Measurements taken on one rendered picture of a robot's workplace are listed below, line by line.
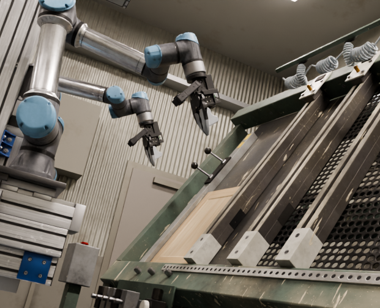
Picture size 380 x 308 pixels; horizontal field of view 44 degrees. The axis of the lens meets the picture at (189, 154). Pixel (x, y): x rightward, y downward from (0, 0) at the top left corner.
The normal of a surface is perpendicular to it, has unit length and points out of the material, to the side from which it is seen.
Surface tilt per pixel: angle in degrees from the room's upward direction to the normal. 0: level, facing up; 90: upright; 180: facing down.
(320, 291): 60
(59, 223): 90
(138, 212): 90
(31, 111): 98
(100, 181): 90
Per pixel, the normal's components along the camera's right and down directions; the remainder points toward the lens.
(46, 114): 0.16, -0.16
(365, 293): -0.62, -0.75
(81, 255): 0.52, -0.18
